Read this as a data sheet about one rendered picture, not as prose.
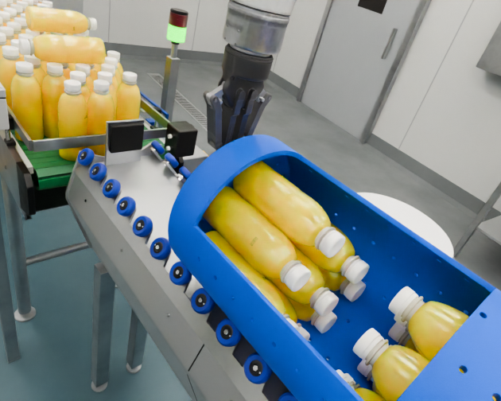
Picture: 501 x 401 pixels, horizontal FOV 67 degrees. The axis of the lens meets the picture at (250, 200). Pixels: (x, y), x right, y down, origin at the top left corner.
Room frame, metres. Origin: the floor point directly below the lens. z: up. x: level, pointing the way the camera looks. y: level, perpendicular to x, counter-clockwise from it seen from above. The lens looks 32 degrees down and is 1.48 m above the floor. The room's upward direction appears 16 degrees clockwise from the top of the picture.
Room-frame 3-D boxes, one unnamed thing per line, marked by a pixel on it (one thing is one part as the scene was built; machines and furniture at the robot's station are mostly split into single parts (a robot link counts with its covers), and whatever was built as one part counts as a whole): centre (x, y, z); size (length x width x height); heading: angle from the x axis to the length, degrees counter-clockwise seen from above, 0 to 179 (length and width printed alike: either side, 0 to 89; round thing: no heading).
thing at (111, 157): (0.88, 0.36, 0.99); 0.10 x 0.02 x 0.12; 139
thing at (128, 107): (1.07, 0.44, 1.00); 0.07 x 0.07 x 0.19
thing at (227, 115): (0.59, 0.07, 1.25); 0.04 x 0.01 x 0.11; 49
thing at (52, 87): (0.98, 0.61, 1.00); 0.07 x 0.07 x 0.19
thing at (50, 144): (0.93, 0.42, 0.96); 0.40 x 0.01 x 0.03; 139
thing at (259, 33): (0.60, 0.06, 1.39); 0.09 x 0.09 x 0.06
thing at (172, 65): (1.40, 0.42, 0.55); 0.04 x 0.04 x 1.10; 49
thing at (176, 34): (1.40, 0.42, 1.18); 0.06 x 0.06 x 0.05
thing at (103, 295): (0.79, 0.36, 0.31); 0.06 x 0.06 x 0.63; 49
